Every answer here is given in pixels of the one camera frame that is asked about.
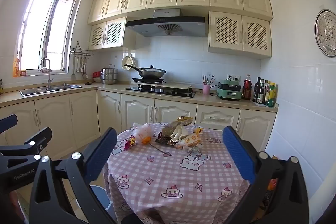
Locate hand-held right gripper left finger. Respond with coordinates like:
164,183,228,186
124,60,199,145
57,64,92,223
29,127,124,224

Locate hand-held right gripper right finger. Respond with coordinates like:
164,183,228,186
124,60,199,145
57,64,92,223
222,126,310,224

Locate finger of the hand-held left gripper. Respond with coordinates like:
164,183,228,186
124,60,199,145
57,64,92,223
0,127,53,161
0,114,18,134

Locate purple candy wrapper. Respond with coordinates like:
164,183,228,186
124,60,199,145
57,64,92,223
124,135,137,151

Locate wilted orange flower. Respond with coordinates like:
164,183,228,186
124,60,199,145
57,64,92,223
142,136,172,156

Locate blue plastic bin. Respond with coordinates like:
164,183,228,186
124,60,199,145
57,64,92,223
89,185,111,211

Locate white plastic bag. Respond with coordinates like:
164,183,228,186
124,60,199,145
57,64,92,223
133,123,153,139

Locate yellow snack packet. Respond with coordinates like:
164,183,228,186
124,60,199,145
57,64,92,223
175,133,202,153

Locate white paper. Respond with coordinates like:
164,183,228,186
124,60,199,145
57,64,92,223
170,126,189,144

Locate gold snack bag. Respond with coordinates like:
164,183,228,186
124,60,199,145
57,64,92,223
161,116,194,136

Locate cream base cabinets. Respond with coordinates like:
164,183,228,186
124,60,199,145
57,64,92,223
0,82,279,161

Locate stainless steel sink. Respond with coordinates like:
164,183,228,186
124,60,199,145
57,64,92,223
19,84,83,97

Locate orange packet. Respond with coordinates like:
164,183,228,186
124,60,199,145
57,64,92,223
13,57,21,77

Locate metal sink faucet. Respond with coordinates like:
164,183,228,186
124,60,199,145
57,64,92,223
39,58,54,90

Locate green countertop appliance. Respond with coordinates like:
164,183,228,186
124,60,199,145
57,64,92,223
217,79,242,102

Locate pink checked tablecloth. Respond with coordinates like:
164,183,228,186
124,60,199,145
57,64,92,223
103,122,252,224

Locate group of condiment bottles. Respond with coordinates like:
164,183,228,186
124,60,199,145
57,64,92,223
242,74,277,107

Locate stainless steel steamer pot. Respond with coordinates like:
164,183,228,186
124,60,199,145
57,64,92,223
100,64,119,85

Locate hanging metal skimmer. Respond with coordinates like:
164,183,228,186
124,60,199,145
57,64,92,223
80,55,88,80

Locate black gas cooktop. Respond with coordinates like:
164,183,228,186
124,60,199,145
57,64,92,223
125,77,196,98

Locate dark wok with lid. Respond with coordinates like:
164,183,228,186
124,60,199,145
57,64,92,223
125,64,167,80

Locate kitchen window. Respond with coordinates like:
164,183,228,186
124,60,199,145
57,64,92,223
13,0,80,77

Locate white round strainer basket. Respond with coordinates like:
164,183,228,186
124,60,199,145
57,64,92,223
121,55,138,72

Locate cream lattice door cabinet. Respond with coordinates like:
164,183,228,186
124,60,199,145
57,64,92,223
89,17,137,51
208,11,273,59

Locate grey range hood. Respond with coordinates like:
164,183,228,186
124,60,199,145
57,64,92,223
125,8,206,38

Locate round metal steamer plate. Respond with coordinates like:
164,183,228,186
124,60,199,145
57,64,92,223
314,9,336,58

